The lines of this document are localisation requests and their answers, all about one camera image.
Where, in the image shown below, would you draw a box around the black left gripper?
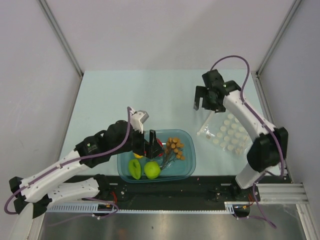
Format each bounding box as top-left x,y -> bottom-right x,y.
111,123 -> 164,159

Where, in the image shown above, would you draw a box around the red fake food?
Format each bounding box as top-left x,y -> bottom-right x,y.
155,138 -> 164,157

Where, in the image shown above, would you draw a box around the yellow fake lemon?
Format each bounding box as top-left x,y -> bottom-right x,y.
133,153 -> 144,159

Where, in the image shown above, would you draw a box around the green fake apple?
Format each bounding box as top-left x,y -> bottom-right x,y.
144,161 -> 161,180

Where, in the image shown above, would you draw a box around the green fake food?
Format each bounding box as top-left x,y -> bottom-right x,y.
128,158 -> 142,180

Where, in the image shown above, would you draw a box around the brown fake berry bunch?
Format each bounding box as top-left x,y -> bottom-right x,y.
160,137 -> 186,170

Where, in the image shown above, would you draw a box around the clear polka dot zip bag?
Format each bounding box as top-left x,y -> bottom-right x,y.
196,111 -> 253,159

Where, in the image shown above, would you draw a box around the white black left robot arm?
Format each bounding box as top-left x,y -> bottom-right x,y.
4,120 -> 164,218

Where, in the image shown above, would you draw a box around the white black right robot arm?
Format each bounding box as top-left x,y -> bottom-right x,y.
193,69 -> 289,201

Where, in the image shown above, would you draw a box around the teal transparent plastic container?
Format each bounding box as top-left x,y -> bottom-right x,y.
116,128 -> 196,185

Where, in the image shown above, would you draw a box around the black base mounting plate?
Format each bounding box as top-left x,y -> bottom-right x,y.
51,174 -> 292,203

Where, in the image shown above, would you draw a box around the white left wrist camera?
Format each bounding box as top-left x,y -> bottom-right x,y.
129,108 -> 149,134

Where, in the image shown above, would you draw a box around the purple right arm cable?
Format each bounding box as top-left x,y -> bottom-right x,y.
211,55 -> 287,230

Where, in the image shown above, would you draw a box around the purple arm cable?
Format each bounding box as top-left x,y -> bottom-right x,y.
4,106 -> 132,227
211,55 -> 287,230

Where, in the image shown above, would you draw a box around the aluminium front frame rail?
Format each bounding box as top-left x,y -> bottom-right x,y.
36,183 -> 308,205

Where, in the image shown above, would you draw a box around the right aluminium corner post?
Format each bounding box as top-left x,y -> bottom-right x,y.
254,0 -> 304,77

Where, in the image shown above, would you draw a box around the aluminium corner post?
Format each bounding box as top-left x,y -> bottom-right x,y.
36,0 -> 84,79
254,0 -> 304,77

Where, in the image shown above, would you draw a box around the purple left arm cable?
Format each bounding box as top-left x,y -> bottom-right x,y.
4,106 -> 132,227

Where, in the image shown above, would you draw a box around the left aluminium corner post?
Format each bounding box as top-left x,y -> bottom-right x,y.
36,0 -> 84,79

